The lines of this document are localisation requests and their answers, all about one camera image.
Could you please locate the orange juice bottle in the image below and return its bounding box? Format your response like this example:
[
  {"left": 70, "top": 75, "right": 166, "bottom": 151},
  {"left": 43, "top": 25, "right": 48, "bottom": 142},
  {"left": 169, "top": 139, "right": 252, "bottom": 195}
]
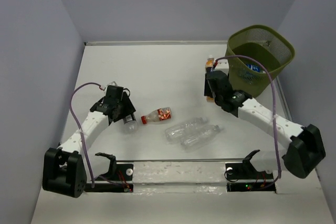
[{"left": 205, "top": 58, "right": 215, "bottom": 103}]

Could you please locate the small black cap bottle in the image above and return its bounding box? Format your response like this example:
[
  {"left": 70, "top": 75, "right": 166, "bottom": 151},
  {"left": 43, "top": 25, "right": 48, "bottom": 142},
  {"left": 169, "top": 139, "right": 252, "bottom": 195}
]
[{"left": 123, "top": 113, "right": 138, "bottom": 134}]

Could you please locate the red cap red label bottle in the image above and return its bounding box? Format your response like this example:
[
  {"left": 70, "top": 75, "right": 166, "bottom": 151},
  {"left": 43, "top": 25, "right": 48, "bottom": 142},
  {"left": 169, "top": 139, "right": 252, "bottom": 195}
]
[{"left": 141, "top": 107, "right": 172, "bottom": 124}]

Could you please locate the blue label bottle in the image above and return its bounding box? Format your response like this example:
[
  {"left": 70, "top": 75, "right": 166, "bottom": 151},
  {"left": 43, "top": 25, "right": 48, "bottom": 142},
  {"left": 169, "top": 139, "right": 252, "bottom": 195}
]
[{"left": 246, "top": 64, "right": 265, "bottom": 73}]

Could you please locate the clear bottle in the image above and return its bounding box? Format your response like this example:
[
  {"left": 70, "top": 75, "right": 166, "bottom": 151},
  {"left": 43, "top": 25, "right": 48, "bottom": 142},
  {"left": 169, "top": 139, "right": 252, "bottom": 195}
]
[
  {"left": 165, "top": 117, "right": 209, "bottom": 143},
  {"left": 181, "top": 124, "right": 223, "bottom": 152}
]

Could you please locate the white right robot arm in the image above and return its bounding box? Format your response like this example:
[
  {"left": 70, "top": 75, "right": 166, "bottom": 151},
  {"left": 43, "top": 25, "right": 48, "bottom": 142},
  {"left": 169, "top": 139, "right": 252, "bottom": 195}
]
[{"left": 204, "top": 67, "right": 326, "bottom": 179}]

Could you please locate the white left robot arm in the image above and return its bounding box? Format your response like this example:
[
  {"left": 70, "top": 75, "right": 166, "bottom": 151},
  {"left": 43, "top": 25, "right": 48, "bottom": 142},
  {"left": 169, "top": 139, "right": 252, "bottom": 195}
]
[{"left": 42, "top": 84, "right": 136, "bottom": 198}]

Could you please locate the green mesh waste bin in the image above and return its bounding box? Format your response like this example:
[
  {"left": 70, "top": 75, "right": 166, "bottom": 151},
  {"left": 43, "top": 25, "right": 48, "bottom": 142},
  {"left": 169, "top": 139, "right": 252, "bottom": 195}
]
[{"left": 225, "top": 25, "right": 295, "bottom": 98}]

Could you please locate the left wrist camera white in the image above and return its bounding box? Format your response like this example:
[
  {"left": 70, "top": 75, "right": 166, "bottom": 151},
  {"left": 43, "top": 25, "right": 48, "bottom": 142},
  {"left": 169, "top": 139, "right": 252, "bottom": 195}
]
[{"left": 106, "top": 81, "right": 118, "bottom": 87}]

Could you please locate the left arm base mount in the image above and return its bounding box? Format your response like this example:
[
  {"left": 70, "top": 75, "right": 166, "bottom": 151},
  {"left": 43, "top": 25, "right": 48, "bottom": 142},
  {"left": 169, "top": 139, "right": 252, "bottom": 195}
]
[{"left": 84, "top": 152, "right": 134, "bottom": 193}]

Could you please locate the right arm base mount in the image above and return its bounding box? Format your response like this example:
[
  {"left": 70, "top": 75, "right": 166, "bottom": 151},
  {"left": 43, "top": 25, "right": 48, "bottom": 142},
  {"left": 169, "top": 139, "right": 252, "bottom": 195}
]
[{"left": 224, "top": 150, "right": 276, "bottom": 193}]

